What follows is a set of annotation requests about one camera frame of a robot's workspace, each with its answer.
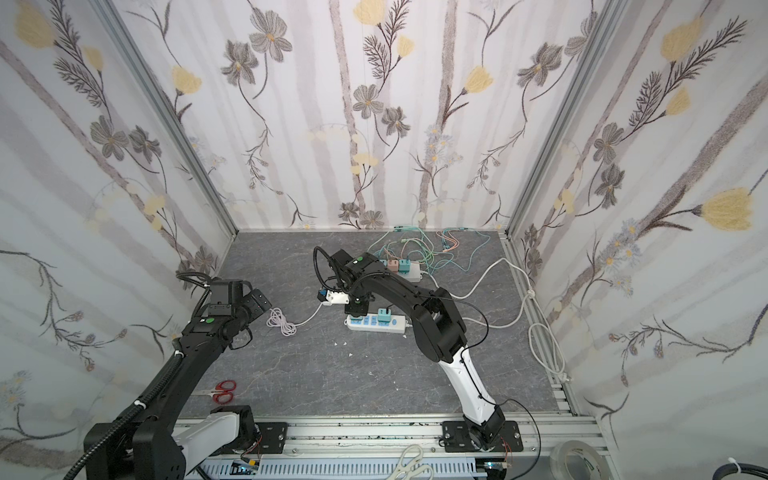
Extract white blue power strip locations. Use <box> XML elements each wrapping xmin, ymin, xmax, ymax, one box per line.
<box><xmin>344</xmin><ymin>314</ymin><xmax>407</xmax><ymax>335</ymax></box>

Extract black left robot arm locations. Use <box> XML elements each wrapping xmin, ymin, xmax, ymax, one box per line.
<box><xmin>65</xmin><ymin>272</ymin><xmax>271</xmax><ymax>479</ymax></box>

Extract white scissors handles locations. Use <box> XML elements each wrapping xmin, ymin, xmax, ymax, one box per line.
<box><xmin>386</xmin><ymin>444</ymin><xmax>435</xmax><ymax>480</ymax></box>

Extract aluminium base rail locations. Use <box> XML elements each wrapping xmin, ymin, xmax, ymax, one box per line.
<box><xmin>173</xmin><ymin>413</ymin><xmax>601</xmax><ymax>480</ymax></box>

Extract clear tape roll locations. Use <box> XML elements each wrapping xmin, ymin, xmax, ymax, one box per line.
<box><xmin>549</xmin><ymin>440</ymin><xmax>613</xmax><ymax>480</ymax></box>

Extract black thin cable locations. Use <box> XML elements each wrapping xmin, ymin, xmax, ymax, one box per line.
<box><xmin>395</xmin><ymin>296</ymin><xmax>490</xmax><ymax>352</ymax></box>

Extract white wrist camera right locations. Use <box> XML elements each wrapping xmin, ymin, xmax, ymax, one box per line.
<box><xmin>318</xmin><ymin>289</ymin><xmax>350</xmax><ymax>305</ymax></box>

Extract red handled scissors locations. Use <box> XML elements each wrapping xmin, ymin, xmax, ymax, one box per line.
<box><xmin>192</xmin><ymin>379</ymin><xmax>237</xmax><ymax>405</ymax></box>

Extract white multicolour power strip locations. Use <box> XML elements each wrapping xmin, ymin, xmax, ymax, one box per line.
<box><xmin>385</xmin><ymin>259</ymin><xmax>422</xmax><ymax>282</ymax></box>

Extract white power strip cords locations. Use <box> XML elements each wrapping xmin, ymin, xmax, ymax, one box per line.
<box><xmin>404</xmin><ymin>257</ymin><xmax>568</xmax><ymax>385</ymax></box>

